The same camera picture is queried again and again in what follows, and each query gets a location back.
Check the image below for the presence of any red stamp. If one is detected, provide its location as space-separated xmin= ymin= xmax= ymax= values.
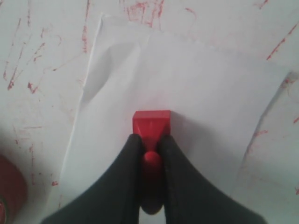
xmin=132 ymin=110 xmax=171 ymax=215

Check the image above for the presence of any white paper sheet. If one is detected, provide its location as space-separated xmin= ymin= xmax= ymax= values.
xmin=59 ymin=15 xmax=290 ymax=204

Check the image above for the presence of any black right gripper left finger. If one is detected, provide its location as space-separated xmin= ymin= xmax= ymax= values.
xmin=43 ymin=134 xmax=142 ymax=224

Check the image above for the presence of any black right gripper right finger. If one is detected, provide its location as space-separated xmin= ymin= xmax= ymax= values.
xmin=160 ymin=135 xmax=263 ymax=224

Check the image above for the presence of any red ink pad tin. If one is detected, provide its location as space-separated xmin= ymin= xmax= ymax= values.
xmin=0 ymin=155 xmax=28 ymax=224

